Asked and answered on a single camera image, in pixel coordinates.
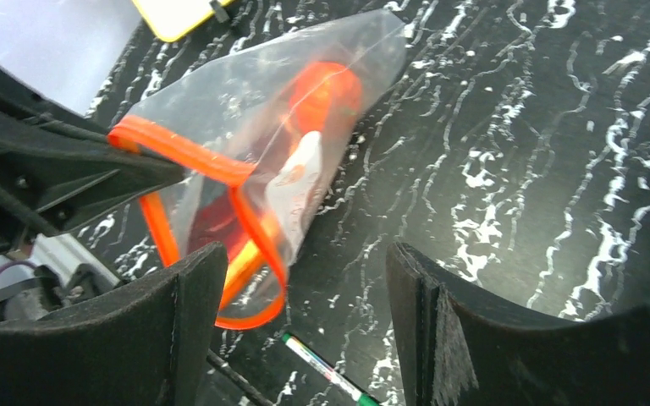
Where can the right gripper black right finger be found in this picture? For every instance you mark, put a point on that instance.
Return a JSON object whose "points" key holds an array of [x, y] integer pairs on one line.
{"points": [[459, 344]]}

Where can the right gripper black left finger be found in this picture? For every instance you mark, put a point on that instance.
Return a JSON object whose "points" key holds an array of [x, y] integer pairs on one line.
{"points": [[145, 343]]}

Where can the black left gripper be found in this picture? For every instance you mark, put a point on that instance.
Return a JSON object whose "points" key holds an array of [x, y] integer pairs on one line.
{"points": [[56, 170]]}

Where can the orange papaya slice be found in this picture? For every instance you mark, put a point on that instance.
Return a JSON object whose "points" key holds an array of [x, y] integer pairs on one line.
{"points": [[263, 222]]}

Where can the clear zip bag orange zipper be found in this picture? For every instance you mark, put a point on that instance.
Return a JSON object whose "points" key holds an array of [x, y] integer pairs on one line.
{"points": [[230, 118]]}

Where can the red orange tomato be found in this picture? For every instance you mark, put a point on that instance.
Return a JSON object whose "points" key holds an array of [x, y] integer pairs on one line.
{"points": [[325, 92]]}

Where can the green capped marker pen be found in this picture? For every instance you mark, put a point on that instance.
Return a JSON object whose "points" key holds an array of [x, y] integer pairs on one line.
{"points": [[326, 370]]}

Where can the small whiteboard yellow frame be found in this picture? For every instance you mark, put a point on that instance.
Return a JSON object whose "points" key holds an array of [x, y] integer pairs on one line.
{"points": [[170, 20]]}

